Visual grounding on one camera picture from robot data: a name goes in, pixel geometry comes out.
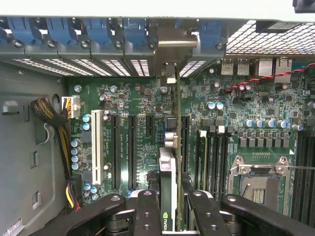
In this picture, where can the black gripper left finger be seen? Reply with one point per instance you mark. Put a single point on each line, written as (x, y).
(147, 216)

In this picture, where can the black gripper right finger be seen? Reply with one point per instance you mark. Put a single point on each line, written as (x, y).
(204, 216)

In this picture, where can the CPU socket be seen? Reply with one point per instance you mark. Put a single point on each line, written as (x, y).
(258, 191)

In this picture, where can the long black expansion slot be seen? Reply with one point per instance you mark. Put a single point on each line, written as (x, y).
(116, 152)
(185, 142)
(132, 152)

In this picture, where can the white expansion slot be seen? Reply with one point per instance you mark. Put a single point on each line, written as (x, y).
(97, 147)

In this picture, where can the short black expansion slot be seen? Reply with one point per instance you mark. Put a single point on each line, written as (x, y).
(149, 125)

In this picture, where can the green motherboard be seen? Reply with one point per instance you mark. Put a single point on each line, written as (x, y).
(128, 98)

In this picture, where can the white power connector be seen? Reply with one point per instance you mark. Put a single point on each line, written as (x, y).
(73, 108)

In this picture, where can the grey power supply unit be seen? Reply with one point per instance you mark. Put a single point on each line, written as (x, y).
(19, 147)

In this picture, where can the silver USB port block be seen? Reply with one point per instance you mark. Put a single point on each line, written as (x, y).
(265, 67)
(227, 67)
(242, 67)

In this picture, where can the silver ethernet port block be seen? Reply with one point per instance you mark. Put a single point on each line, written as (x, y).
(283, 68)

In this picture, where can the blue card retention clip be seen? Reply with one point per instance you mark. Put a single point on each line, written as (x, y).
(98, 30)
(3, 37)
(210, 32)
(135, 32)
(179, 23)
(60, 30)
(22, 30)

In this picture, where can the black grey PC case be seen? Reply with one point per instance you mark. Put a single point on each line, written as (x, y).
(61, 52)

